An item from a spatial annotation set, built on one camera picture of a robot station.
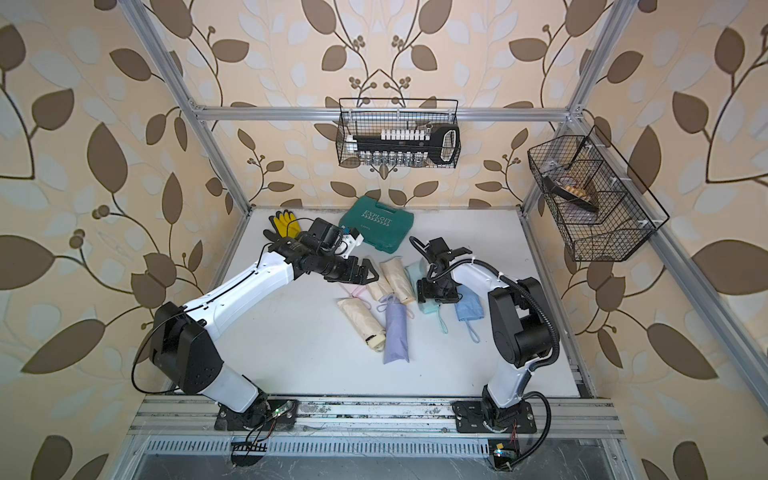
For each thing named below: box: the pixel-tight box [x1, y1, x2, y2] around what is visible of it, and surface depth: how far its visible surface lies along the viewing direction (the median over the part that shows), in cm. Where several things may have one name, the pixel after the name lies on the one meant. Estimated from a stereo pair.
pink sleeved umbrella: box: [339, 282, 371, 301], surface depth 97 cm
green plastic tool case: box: [338, 195, 414, 254], surface depth 114 cm
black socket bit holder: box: [346, 124, 461, 166], surface depth 86 cm
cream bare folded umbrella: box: [337, 298, 386, 352], surface depth 88 cm
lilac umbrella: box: [376, 293, 415, 365], surface depth 88 cm
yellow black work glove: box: [263, 209, 302, 242], surface depth 115 cm
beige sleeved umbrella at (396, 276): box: [380, 256, 415, 304], surface depth 98 cm
